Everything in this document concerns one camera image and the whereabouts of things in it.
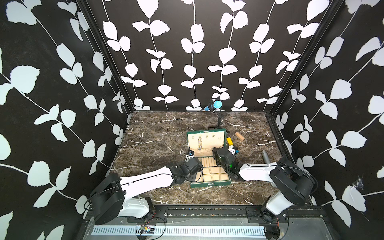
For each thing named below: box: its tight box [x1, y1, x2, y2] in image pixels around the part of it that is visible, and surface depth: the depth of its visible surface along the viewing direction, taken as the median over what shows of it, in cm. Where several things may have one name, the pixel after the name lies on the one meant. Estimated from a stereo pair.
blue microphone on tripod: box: [204, 100, 223, 129], surface depth 94 cm
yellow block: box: [226, 137, 234, 146], surface depth 106 cm
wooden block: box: [235, 131, 245, 141], surface depth 109 cm
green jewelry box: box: [186, 128, 231, 188], surface depth 88 cm
